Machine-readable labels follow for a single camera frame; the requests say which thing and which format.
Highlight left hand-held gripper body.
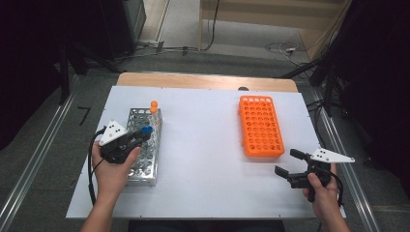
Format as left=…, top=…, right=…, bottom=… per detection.
left=98, top=120, right=143, bottom=165

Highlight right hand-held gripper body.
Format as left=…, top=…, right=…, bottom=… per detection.
left=287, top=147, right=356, bottom=203

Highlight metal test tube rack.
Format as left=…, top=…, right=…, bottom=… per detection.
left=124, top=107, right=163, bottom=188

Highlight orange cap test tube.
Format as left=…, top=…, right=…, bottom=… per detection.
left=150, top=100, right=162, bottom=123
left=149, top=106, right=161, bottom=129

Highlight orange test tube rack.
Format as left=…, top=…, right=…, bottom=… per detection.
left=238, top=95, right=286, bottom=159

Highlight person's left hand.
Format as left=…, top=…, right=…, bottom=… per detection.
left=91, top=141, right=143, bottom=205

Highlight person's right hand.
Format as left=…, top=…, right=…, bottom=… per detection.
left=302, top=163, right=344, bottom=224

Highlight white table board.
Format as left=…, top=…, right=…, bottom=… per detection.
left=66, top=85, right=347, bottom=220

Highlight black metal stand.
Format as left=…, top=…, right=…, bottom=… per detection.
left=279, top=54, right=342, bottom=117
left=57, top=42, right=124, bottom=105

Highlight black curtain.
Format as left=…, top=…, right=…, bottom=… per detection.
left=0, top=0, right=104, bottom=151
left=322, top=0, right=410, bottom=188

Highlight white power strip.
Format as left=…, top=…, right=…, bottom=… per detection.
left=136, top=39, right=165, bottom=49

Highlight black cabinet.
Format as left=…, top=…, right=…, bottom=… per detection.
left=96, top=0, right=148, bottom=61

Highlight wooden platform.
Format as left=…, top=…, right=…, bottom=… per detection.
left=197, top=0, right=352, bottom=62

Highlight metal floor rail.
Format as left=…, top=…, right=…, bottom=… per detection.
left=310, top=86, right=383, bottom=232
left=0, top=75, right=81, bottom=232

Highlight right hand-held gripper cable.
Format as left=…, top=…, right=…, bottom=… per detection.
left=328, top=170, right=345, bottom=208

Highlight hand-held gripper cable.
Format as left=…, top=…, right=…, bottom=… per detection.
left=328, top=170, right=345, bottom=208
left=87, top=126, right=108, bottom=207

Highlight left hand-held gripper cable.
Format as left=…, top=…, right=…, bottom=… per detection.
left=87, top=126, right=108, bottom=207

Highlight white floor cable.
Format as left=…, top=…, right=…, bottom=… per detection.
left=264, top=41, right=310, bottom=67

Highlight black floor cable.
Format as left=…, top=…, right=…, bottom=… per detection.
left=199, top=0, right=221, bottom=52

